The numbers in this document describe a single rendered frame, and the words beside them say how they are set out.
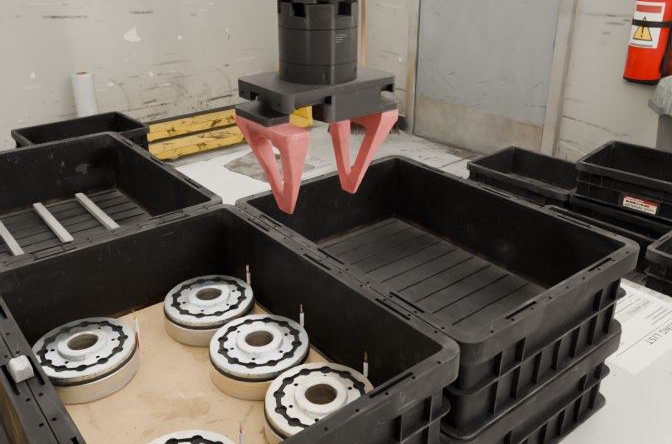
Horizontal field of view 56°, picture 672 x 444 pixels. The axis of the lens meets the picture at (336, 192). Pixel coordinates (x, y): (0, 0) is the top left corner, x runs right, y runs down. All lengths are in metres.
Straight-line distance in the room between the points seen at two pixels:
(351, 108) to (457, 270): 0.46
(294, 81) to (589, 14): 3.05
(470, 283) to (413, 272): 0.08
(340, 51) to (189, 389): 0.38
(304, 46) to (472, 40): 3.38
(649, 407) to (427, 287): 0.31
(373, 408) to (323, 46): 0.26
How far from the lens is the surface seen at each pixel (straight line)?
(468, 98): 3.87
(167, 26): 4.27
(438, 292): 0.82
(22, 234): 1.06
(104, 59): 4.12
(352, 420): 0.48
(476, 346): 0.56
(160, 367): 0.71
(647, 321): 1.09
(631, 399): 0.92
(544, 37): 3.54
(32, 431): 0.51
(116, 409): 0.67
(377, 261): 0.88
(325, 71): 0.44
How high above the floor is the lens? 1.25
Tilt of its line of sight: 23 degrees down
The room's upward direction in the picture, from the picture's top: straight up
